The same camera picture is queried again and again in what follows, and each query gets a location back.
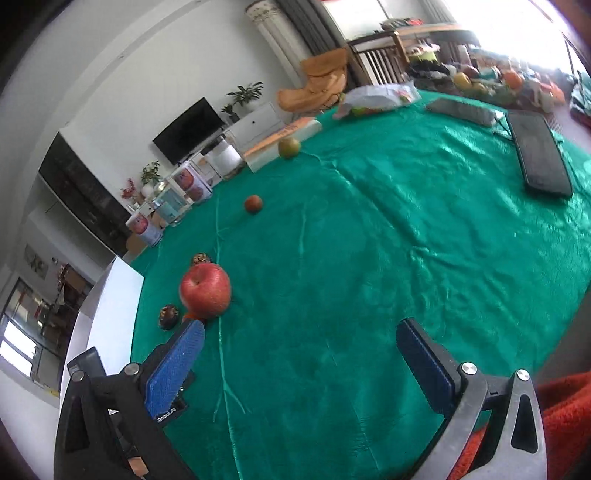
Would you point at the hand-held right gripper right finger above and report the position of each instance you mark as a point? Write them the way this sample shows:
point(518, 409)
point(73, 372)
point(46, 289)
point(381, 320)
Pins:
point(427, 369)

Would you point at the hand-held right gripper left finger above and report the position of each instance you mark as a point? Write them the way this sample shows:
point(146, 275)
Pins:
point(178, 364)

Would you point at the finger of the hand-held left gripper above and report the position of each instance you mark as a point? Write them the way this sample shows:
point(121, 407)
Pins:
point(90, 362)

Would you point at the brown shiitake mushroom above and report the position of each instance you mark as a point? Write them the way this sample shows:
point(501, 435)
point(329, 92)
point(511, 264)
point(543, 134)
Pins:
point(169, 317)
point(201, 259)

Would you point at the white cardboard box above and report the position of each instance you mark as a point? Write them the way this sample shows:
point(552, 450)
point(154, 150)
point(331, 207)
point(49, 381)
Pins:
point(111, 314)

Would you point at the red apple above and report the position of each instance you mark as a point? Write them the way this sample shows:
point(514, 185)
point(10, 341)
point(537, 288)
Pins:
point(205, 290)

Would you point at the small red round fruit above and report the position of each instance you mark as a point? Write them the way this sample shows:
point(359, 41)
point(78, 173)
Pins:
point(253, 204)

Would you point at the yellow-green orange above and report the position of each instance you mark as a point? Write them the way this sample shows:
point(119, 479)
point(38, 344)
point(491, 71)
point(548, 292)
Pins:
point(289, 147)

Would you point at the grey can with red label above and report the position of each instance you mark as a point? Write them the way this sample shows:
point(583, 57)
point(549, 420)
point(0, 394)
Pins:
point(144, 229)

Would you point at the orange-red fuzzy cloth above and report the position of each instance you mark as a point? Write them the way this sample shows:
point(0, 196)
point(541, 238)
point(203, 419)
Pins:
point(568, 415)

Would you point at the clear glass jar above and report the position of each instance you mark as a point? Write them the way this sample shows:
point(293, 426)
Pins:
point(168, 207)

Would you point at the dark display cabinet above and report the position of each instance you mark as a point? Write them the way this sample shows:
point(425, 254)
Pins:
point(78, 189)

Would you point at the white round vase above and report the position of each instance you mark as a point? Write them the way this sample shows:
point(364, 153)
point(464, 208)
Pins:
point(147, 190)

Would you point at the red flowers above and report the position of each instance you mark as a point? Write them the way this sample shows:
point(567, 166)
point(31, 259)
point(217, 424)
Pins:
point(128, 189)

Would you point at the red labelled can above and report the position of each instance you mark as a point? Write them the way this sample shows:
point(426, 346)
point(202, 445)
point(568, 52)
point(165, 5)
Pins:
point(191, 181)

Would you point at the leafy plant in vase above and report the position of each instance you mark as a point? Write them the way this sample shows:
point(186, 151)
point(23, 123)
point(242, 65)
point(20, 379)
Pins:
point(150, 174)

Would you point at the white jar with black lid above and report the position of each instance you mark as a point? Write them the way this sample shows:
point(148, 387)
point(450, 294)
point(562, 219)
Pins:
point(225, 159)

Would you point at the black television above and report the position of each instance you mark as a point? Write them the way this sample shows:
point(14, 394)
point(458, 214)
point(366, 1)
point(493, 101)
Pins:
point(187, 130)

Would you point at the black phone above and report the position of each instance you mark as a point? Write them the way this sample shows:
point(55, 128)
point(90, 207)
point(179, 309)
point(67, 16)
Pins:
point(538, 154)

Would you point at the white flat box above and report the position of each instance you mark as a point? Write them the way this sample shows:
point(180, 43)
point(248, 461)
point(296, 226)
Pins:
point(281, 141)

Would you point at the white television cabinet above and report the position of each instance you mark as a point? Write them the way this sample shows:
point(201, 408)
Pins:
point(256, 124)

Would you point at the small green potted plant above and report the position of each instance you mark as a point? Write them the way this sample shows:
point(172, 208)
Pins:
point(229, 112)

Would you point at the grey flat device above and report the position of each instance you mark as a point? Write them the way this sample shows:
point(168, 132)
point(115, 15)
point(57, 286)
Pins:
point(461, 110)

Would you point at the white plastic bag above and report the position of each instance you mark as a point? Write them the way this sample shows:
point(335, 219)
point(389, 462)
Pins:
point(378, 98)

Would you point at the large green potted plant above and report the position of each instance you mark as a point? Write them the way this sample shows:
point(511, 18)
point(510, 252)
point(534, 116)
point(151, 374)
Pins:
point(244, 94)

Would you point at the pile of small toys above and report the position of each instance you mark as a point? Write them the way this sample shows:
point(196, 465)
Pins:
point(508, 81)

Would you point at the orange lounge chair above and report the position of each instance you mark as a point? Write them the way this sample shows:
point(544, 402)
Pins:
point(318, 78)

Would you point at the pale green cloth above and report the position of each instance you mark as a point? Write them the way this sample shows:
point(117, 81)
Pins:
point(582, 99)

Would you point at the yellow-green plastic toy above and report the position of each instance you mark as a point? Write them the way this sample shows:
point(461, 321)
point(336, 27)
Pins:
point(427, 56)

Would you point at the dark wooden chair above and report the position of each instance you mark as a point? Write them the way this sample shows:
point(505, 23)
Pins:
point(378, 57)

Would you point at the tall covered air conditioner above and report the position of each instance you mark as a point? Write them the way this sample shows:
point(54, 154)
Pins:
point(270, 32)

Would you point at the grey curtain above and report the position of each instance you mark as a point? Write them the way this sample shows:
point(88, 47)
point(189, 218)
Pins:
point(309, 23)

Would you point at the framed wall picture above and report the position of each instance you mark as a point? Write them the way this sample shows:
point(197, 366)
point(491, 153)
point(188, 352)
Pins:
point(37, 262)

